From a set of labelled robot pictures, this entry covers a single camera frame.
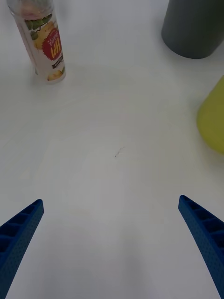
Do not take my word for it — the small plastic bottle red cap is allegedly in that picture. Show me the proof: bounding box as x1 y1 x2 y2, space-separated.
6 0 67 85

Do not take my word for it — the yellow-green plastic waste bin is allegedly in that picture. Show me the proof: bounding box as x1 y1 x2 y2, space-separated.
196 75 224 155

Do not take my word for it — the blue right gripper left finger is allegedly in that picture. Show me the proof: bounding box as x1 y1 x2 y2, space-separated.
0 199 45 299

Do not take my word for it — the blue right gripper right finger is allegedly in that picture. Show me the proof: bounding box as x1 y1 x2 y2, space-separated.
178 195 224 299

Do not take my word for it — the grey plastic waste bin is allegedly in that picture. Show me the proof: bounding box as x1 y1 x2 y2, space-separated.
161 0 224 59

